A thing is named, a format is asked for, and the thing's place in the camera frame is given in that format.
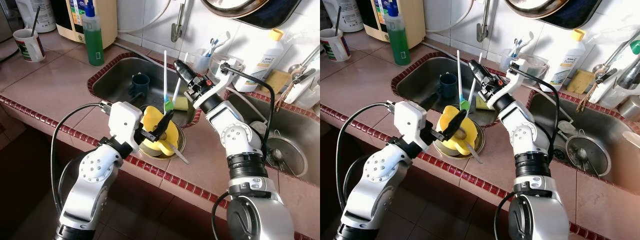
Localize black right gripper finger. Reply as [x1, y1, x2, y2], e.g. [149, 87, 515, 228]
[177, 59, 199, 78]
[471, 59, 495, 77]
[174, 60, 194, 85]
[468, 60, 488, 84]

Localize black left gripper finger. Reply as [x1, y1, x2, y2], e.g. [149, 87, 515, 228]
[421, 91, 444, 110]
[444, 111, 469, 142]
[150, 110, 175, 142]

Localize yellow plastic bowl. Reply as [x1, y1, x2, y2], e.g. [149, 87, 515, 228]
[139, 105, 180, 157]
[436, 105, 475, 156]

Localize dark teal mug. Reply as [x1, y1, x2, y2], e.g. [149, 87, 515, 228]
[129, 72, 151, 100]
[434, 72, 458, 99]

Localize steel bowl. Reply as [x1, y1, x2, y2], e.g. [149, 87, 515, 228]
[432, 122, 486, 161]
[137, 125, 187, 161]

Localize steel cutlery piece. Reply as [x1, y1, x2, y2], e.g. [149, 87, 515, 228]
[165, 141, 192, 166]
[462, 141, 485, 165]

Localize clear toothbrush cup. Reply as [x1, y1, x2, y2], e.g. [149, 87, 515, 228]
[500, 48, 518, 71]
[192, 48, 213, 75]

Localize steel sink basin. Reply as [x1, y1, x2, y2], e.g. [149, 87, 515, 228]
[525, 90, 640, 196]
[222, 90, 321, 188]
[87, 52, 201, 130]
[391, 52, 506, 128]

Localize clear plastic bucket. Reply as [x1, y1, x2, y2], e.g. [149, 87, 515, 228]
[515, 52, 549, 86]
[209, 52, 246, 83]

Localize blue white toothbrush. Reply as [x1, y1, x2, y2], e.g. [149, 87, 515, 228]
[202, 35, 221, 57]
[510, 35, 526, 57]

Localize white toothpaste tube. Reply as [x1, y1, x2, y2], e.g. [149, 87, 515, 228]
[212, 31, 232, 51]
[517, 31, 535, 51]

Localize green soap bottle blue cap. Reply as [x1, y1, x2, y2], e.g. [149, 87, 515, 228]
[81, 0, 106, 67]
[385, 0, 412, 67]

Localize white detergent bottle yellow cap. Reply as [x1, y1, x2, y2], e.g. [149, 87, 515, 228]
[234, 28, 285, 93]
[540, 28, 587, 92]

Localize white plastic sink plug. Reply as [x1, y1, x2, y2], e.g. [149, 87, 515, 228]
[248, 120, 268, 137]
[555, 120, 576, 136]

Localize large hanging steel basin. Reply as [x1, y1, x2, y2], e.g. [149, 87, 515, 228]
[200, 0, 275, 19]
[504, 0, 581, 19]

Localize beige water purifier appliance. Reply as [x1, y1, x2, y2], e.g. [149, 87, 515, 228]
[50, 0, 118, 49]
[356, 0, 427, 49]

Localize yellow sponge block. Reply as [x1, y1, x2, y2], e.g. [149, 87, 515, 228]
[262, 69, 292, 95]
[566, 69, 596, 95]

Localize chrome gooseneck faucet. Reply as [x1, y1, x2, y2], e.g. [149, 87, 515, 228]
[287, 45, 321, 83]
[591, 35, 640, 91]

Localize steel spoon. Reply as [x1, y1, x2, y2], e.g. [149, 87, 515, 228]
[270, 147, 296, 173]
[575, 147, 601, 175]

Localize dark blue hanging tray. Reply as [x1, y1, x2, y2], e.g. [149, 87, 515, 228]
[537, 0, 603, 30]
[235, 0, 302, 30]

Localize white printed mug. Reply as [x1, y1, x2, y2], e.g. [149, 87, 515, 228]
[320, 28, 352, 63]
[12, 28, 47, 63]

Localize clear plastic bag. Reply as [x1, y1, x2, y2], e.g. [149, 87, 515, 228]
[280, 25, 321, 66]
[582, 20, 640, 66]

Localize white jug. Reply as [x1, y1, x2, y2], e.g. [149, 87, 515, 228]
[322, 0, 365, 33]
[14, 0, 57, 34]

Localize round steel strainer dish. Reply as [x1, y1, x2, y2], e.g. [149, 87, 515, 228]
[565, 131, 613, 177]
[264, 136, 308, 178]

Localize steel cup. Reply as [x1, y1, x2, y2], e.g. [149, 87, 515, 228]
[617, 95, 640, 122]

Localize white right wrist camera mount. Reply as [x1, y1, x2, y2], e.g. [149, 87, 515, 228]
[487, 59, 531, 110]
[192, 59, 240, 112]

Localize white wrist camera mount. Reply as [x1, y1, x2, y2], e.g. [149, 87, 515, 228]
[107, 101, 145, 153]
[392, 101, 431, 153]
[487, 59, 531, 110]
[192, 59, 240, 112]

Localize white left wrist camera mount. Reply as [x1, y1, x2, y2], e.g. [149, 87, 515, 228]
[107, 101, 145, 153]
[392, 101, 431, 153]

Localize grey wall tap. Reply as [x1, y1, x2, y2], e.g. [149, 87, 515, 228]
[475, 0, 493, 43]
[170, 0, 188, 43]

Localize white wall hose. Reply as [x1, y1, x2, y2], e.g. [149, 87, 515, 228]
[425, 0, 476, 35]
[117, 0, 173, 35]

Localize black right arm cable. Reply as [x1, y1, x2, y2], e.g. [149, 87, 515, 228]
[507, 64, 561, 161]
[220, 62, 277, 156]

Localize brown rope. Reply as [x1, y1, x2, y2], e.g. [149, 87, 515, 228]
[576, 81, 600, 112]
[274, 80, 296, 112]

